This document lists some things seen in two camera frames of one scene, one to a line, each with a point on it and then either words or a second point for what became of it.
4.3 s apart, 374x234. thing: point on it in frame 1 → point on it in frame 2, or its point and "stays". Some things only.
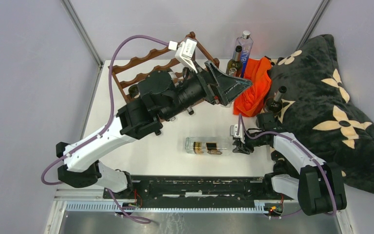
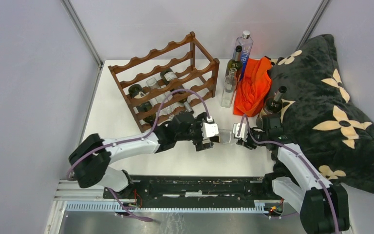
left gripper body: (203, 89) → (195, 130)
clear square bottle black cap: (208, 146) → (224, 136)
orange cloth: (257, 71) stays
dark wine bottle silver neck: (236, 63) stays
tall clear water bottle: (246, 42) stays
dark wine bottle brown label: (274, 104) stays
